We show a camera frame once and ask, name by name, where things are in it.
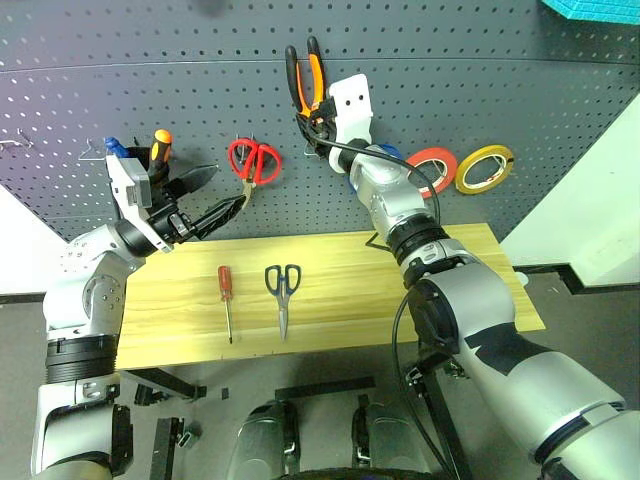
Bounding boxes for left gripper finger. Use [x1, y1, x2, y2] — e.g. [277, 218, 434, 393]
[163, 164, 219, 201]
[192, 195, 250, 241]

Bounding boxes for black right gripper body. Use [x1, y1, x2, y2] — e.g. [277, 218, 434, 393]
[311, 97, 338, 148]

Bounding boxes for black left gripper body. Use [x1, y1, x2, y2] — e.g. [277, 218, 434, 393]
[147, 201, 202, 245]

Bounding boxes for orange black pliers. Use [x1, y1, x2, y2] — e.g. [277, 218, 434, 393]
[284, 35, 327, 122]

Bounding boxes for blue tape roll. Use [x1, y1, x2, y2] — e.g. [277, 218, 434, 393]
[346, 143, 403, 194]

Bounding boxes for red tape roll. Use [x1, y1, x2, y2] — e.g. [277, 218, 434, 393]
[405, 146, 459, 200]

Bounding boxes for dark grey pegboard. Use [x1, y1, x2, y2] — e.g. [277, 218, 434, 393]
[0, 0, 640, 247]

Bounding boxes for yellow tape roll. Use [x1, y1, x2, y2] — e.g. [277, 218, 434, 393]
[454, 144, 515, 198]

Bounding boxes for black tool holder cup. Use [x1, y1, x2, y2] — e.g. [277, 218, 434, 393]
[123, 144, 176, 189]

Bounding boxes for black flat bar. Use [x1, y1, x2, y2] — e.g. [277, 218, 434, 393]
[274, 376, 377, 402]

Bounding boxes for dark grey rounded shape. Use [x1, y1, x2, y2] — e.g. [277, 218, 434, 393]
[349, 393, 434, 475]
[227, 399, 302, 480]

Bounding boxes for teal ribbed object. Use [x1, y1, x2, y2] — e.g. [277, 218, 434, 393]
[538, 0, 640, 27]

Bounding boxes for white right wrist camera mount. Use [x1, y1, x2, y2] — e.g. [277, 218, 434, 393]
[326, 73, 376, 174]

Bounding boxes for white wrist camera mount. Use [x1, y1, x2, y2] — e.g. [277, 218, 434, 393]
[104, 152, 174, 251]
[326, 73, 376, 174]

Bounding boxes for orange black handled screwdriver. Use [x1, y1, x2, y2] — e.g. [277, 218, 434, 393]
[149, 128, 174, 177]

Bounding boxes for red handled scissors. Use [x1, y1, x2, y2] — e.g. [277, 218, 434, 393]
[227, 137, 283, 207]

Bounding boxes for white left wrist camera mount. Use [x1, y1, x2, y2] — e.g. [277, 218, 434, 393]
[104, 152, 174, 251]

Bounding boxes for red handled screwdriver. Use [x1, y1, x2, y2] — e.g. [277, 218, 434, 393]
[216, 265, 237, 346]

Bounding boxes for dark blue handled scissors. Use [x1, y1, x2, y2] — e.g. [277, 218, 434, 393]
[263, 263, 303, 343]

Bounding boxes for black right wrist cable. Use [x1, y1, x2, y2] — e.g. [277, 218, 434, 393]
[310, 130, 442, 229]

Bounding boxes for black metal table frame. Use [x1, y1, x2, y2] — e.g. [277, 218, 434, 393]
[118, 349, 474, 480]

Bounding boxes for black cable under table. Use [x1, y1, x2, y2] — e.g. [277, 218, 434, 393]
[391, 292, 454, 480]

